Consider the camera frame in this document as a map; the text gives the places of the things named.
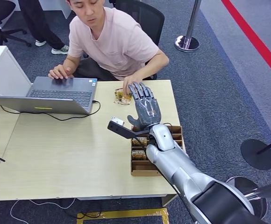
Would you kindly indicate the person's right hand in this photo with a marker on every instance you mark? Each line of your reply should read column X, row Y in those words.
column 59, row 71

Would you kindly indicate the person's left hand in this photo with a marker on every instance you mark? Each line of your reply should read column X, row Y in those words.
column 128, row 80

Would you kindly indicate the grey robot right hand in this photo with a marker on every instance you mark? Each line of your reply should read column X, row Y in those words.
column 147, row 108

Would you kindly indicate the gold patterned card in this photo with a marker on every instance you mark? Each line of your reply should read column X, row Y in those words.
column 138, row 155
column 140, row 141
column 121, row 98

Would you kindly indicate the person's left forearm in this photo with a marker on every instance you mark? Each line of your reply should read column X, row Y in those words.
column 153, row 65

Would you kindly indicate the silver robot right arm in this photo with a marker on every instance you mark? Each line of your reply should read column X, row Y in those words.
column 172, row 160

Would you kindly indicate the person's right forearm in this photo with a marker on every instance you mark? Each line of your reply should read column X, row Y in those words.
column 70, row 63

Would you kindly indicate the person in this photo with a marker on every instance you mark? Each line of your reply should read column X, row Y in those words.
column 116, row 43
column 39, row 24

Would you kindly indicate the grey laptop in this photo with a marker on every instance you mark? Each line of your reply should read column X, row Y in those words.
column 63, row 92

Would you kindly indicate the cardboard divider box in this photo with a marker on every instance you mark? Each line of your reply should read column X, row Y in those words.
column 144, row 168

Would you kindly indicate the white desk panel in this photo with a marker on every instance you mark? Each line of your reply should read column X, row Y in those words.
column 56, row 6

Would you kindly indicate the black mesh office chair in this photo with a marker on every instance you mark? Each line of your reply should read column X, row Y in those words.
column 147, row 18

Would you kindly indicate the gold floor tape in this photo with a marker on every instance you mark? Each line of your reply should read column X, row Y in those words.
column 126, row 213

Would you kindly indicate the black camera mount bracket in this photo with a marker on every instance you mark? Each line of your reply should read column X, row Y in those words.
column 123, row 132

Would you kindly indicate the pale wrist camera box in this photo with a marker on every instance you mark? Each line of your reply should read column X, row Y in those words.
column 117, row 121

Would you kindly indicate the chrome stanchion post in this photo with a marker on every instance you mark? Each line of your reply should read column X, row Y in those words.
column 187, row 41
column 243, row 185

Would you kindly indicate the black stanchion post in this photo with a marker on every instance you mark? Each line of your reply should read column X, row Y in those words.
column 256, row 156

